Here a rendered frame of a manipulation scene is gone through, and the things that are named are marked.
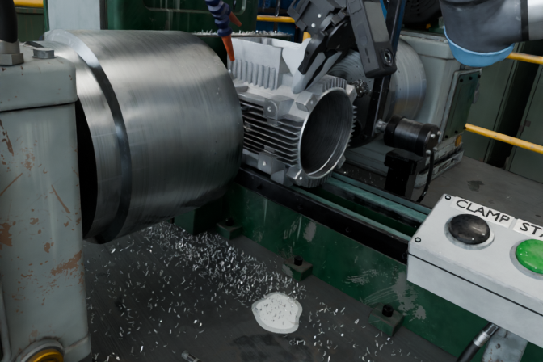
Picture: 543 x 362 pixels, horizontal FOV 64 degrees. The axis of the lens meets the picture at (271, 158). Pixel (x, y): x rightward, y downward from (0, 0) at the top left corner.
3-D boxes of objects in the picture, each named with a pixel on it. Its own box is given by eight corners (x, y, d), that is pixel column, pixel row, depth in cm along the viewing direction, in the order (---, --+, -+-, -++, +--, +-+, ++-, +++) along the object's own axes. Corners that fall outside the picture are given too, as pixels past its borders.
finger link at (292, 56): (275, 72, 70) (306, 24, 64) (299, 98, 68) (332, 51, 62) (263, 73, 67) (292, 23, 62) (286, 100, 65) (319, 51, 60)
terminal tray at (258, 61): (224, 77, 78) (226, 36, 76) (263, 74, 86) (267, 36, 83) (275, 93, 71) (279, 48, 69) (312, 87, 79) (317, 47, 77)
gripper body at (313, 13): (313, 18, 67) (359, -56, 60) (350, 54, 65) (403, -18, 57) (282, 16, 62) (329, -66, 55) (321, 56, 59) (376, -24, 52)
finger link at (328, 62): (288, 71, 72) (317, 24, 66) (310, 96, 70) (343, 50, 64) (275, 72, 70) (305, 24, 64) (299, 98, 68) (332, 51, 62)
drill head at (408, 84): (264, 137, 99) (276, 23, 91) (355, 114, 130) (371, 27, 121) (359, 174, 85) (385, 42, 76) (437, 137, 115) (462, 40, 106)
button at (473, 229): (440, 244, 36) (443, 229, 35) (456, 221, 37) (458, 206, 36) (478, 260, 34) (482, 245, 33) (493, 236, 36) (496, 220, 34)
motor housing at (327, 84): (201, 162, 81) (207, 58, 74) (268, 143, 95) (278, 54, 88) (285, 202, 69) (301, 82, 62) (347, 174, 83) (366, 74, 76)
